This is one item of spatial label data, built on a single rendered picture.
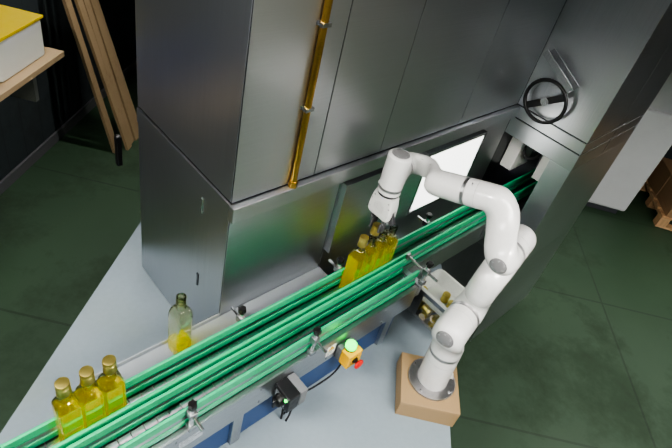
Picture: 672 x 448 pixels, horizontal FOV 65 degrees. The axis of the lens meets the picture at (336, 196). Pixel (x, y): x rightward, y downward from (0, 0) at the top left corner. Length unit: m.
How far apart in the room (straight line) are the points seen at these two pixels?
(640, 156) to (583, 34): 2.80
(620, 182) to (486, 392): 2.64
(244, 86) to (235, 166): 0.25
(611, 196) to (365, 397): 3.72
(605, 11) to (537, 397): 2.20
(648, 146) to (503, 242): 3.68
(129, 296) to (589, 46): 2.21
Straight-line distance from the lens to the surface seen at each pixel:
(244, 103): 1.39
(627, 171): 5.29
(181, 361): 1.79
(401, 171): 1.75
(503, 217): 1.63
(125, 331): 2.29
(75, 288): 3.47
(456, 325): 1.87
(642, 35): 2.47
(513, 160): 2.95
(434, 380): 2.15
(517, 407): 3.46
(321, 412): 2.14
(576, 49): 2.57
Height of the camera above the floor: 2.58
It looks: 37 degrees down
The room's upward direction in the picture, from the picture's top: 15 degrees clockwise
